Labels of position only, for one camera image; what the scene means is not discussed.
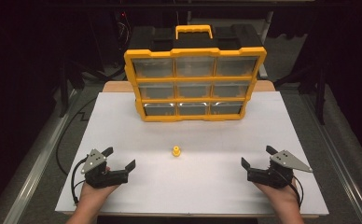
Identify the yellow and black drawer organizer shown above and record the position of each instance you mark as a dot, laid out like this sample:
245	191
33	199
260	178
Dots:
195	52

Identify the white board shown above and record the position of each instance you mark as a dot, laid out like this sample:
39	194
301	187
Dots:
182	180

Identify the grey metal pole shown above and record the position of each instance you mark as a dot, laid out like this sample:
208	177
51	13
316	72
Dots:
265	34

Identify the person's left hand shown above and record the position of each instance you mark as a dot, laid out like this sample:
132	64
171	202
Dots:
92	193

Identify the black metal stand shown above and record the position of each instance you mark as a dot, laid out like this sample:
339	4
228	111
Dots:
64	93
320	99

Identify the set of transparent organizer bins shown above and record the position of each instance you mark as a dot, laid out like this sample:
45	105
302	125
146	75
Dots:
152	67

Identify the person's right hand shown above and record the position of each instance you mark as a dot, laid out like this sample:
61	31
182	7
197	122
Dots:
280	196

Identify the small yellow plastic part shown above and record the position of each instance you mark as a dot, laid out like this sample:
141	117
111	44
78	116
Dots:
176	151

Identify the metal floor rail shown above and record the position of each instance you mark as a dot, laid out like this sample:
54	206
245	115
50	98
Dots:
341	174
36	168

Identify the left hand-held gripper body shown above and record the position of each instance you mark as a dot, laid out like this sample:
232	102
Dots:
104	178

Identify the wooden table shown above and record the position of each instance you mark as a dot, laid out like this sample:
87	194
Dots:
117	86

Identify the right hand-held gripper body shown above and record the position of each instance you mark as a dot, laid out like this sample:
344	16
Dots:
269	177

